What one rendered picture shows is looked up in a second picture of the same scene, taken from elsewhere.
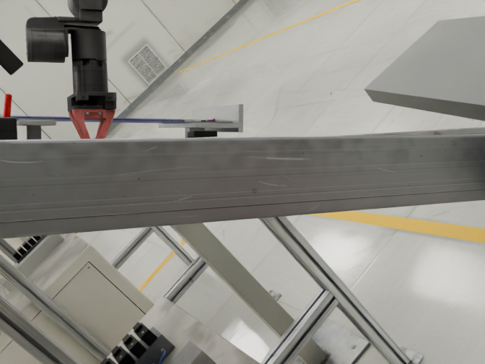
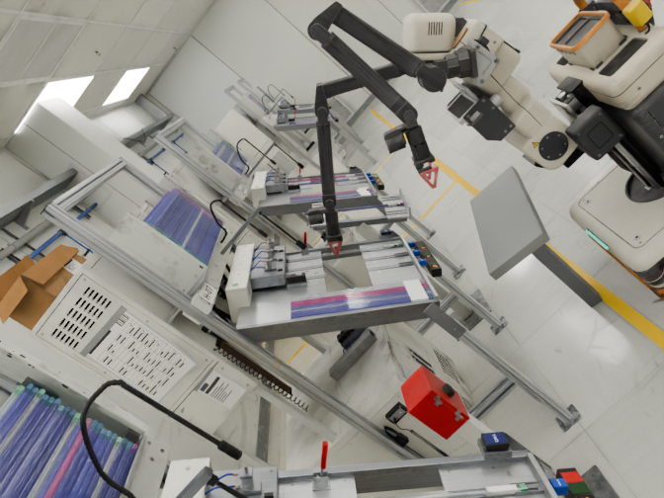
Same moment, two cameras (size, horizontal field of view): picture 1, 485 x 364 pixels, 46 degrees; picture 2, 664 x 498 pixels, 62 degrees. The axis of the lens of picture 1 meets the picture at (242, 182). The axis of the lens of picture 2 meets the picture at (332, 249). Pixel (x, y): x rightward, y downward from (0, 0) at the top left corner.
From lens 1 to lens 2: 159 cm
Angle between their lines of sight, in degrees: 29
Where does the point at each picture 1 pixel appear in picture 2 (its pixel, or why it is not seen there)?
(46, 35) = (315, 217)
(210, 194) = (341, 325)
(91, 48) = (331, 219)
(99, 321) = (363, 282)
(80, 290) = (352, 267)
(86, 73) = (330, 228)
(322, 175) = (369, 318)
